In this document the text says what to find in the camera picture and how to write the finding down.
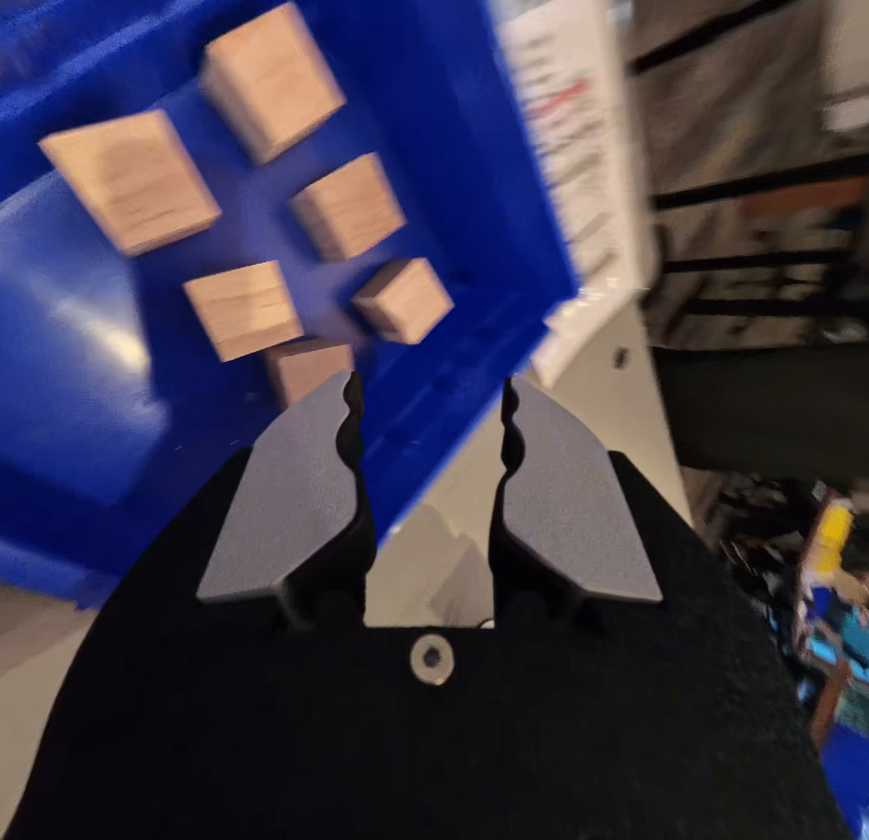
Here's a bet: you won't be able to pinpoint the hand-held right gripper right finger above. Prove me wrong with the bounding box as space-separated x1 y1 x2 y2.
487 376 664 627

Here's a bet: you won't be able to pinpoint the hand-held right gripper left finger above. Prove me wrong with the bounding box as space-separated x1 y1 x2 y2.
196 370 378 632

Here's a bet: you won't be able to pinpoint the blue plastic bin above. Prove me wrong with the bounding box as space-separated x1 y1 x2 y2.
0 0 582 611

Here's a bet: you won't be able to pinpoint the group of wooden cubes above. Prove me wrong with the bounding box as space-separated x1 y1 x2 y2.
37 1 456 408

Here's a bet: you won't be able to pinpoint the yellow box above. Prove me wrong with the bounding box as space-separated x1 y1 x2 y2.
811 499 855 583

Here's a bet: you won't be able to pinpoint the black metal shelf rack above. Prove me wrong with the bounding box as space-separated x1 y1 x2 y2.
628 0 869 352

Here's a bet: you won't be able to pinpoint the white instruction poster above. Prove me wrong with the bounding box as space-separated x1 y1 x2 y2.
492 0 649 389

